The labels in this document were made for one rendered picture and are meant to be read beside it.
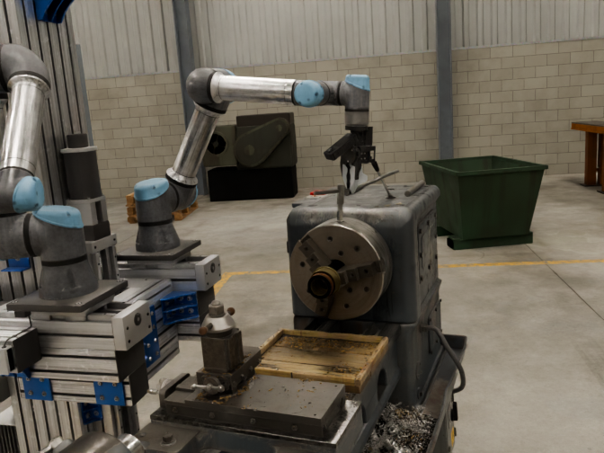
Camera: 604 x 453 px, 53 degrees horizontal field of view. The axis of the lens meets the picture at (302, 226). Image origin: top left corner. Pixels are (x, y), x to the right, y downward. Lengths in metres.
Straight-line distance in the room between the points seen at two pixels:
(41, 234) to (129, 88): 11.12
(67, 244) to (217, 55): 10.70
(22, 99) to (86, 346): 0.64
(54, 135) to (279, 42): 10.22
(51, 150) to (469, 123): 10.45
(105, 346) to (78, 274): 0.20
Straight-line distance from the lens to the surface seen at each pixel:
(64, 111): 1.98
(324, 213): 2.07
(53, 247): 1.67
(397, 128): 11.78
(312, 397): 1.40
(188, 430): 1.46
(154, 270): 2.10
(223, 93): 1.90
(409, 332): 2.08
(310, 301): 1.98
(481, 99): 11.92
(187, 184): 2.16
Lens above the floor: 1.61
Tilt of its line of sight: 11 degrees down
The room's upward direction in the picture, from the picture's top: 4 degrees counter-clockwise
